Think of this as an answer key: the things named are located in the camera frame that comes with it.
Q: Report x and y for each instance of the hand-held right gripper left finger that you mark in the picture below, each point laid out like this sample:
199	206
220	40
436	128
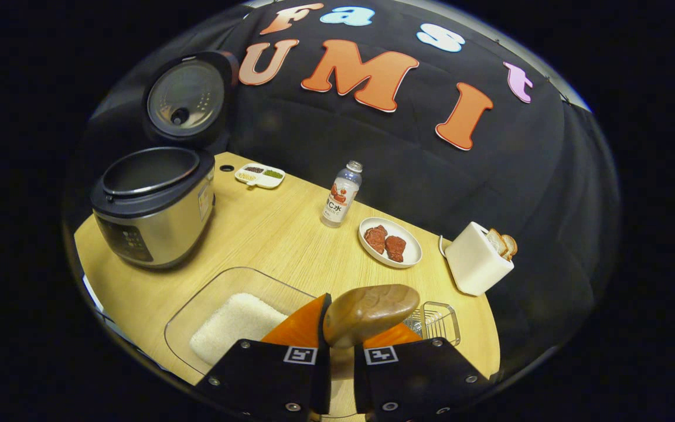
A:
267	381

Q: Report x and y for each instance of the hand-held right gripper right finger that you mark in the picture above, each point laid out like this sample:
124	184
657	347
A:
419	375

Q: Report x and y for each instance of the heap of white rice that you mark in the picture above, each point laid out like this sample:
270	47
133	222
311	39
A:
232	328

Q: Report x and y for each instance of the wooden spoon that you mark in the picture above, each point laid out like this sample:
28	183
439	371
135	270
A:
367	310

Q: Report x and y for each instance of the black and silver rice cooker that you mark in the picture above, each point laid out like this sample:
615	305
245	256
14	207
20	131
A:
156	223

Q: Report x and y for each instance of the clear glass tray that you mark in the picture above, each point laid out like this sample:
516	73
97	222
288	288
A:
185	328

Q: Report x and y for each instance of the white round plate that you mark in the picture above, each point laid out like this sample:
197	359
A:
411	252

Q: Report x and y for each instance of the white toaster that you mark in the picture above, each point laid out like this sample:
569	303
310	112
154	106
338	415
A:
475	264

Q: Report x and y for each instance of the red meat piece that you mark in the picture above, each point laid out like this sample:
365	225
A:
396	248
375	239

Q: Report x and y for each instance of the toasted bread slice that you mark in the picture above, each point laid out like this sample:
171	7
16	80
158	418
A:
495	241
511	246

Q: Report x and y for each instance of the clear drink bottle red label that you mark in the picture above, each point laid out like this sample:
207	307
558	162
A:
340	199

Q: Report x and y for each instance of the white divided grain dish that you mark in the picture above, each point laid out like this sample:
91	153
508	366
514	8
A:
258	180

